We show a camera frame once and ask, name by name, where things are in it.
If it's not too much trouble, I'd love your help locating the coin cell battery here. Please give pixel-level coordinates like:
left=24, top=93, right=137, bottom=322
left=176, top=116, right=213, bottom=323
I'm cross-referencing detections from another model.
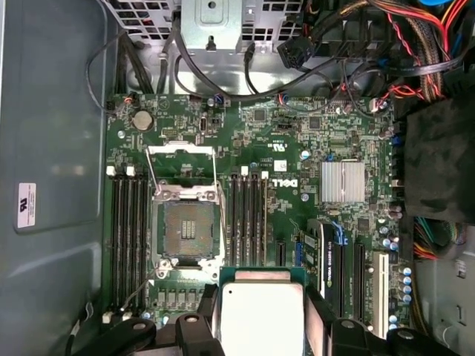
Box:
left=132, top=110, right=154, bottom=131

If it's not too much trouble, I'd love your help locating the black plastic shroud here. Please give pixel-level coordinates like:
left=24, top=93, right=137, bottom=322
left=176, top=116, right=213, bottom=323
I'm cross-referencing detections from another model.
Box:
left=402, top=99, right=475, bottom=225

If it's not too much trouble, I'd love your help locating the green motherboard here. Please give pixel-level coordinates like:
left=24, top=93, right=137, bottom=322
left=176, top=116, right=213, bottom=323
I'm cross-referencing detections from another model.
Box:
left=103, top=92, right=415, bottom=337

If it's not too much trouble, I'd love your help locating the CPU socket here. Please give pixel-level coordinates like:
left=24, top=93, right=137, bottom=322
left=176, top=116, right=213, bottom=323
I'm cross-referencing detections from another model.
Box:
left=150, top=185, right=226, bottom=279

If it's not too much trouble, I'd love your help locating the metal locking lever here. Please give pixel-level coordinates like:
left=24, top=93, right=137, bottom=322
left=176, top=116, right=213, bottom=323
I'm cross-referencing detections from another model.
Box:
left=215, top=183, right=228, bottom=242
left=119, top=265, right=166, bottom=312

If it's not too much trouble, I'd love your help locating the black graphics card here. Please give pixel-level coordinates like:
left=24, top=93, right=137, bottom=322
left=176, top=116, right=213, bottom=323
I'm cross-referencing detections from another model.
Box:
left=298, top=218, right=337, bottom=300

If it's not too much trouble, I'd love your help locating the white expansion slot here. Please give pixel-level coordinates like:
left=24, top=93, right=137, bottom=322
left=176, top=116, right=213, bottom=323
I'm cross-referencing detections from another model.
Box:
left=372, top=251, right=390, bottom=339

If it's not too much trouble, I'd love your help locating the multicoloured wire bundle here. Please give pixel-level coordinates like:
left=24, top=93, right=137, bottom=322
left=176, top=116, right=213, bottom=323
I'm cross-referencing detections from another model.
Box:
left=413, top=217, right=468, bottom=261

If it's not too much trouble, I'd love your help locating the silver power supply unit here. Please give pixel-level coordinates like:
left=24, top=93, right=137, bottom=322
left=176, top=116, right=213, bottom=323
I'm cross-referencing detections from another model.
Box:
left=411, top=255, right=475, bottom=356

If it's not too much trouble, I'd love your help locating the long black expansion slot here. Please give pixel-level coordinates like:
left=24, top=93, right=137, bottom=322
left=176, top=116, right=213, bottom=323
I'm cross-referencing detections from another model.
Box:
left=353, top=241, right=367, bottom=323
left=332, top=220, right=350, bottom=320

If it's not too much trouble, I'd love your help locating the black RAM slot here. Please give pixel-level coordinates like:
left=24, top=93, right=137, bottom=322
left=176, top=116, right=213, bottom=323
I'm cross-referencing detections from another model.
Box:
left=249, top=172, right=260, bottom=267
left=102, top=165, right=122, bottom=324
left=229, top=172, right=240, bottom=267
left=239, top=165, right=250, bottom=267
left=122, top=165, right=141, bottom=323
left=140, top=169, right=150, bottom=320
left=120, top=168, right=131, bottom=322
left=258, top=169, right=269, bottom=267

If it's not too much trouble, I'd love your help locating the black power connector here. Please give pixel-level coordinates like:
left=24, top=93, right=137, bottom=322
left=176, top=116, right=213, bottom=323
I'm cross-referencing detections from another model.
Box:
left=276, top=36, right=315, bottom=70

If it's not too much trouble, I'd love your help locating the orange wire bundle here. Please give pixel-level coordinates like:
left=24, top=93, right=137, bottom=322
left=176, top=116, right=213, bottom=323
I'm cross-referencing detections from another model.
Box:
left=367, top=0, right=475, bottom=101

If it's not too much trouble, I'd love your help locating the silver chipset heatsink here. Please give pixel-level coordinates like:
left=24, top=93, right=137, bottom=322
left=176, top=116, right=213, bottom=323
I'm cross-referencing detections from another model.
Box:
left=321, top=159, right=367, bottom=203

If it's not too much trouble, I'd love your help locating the black braided wire bundle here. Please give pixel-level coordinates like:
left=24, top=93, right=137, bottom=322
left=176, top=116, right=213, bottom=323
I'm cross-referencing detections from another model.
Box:
left=406, top=14, right=445, bottom=104

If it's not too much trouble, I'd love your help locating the black PC case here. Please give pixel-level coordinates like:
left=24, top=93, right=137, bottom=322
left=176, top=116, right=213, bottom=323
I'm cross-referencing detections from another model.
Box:
left=0, top=0, right=475, bottom=356

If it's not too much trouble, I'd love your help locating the white label sticker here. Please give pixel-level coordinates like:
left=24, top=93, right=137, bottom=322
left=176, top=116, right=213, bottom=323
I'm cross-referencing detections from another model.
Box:
left=16, top=182, right=38, bottom=229

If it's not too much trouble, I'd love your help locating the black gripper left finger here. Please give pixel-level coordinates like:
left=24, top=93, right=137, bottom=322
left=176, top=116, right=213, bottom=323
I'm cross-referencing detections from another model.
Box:
left=72, top=283, right=223, bottom=356

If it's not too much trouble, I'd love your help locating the silver CPU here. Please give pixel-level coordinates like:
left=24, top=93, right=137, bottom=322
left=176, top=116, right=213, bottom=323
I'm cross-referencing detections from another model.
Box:
left=218, top=266, right=309, bottom=356

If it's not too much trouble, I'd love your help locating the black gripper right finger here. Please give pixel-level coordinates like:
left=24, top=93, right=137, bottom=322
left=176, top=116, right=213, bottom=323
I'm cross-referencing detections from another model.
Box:
left=304, top=285, right=462, bottom=356

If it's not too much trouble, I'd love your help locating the silver drive cage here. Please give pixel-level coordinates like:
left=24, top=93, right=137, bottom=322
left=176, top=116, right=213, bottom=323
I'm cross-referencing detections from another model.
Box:
left=105, top=0, right=307, bottom=56

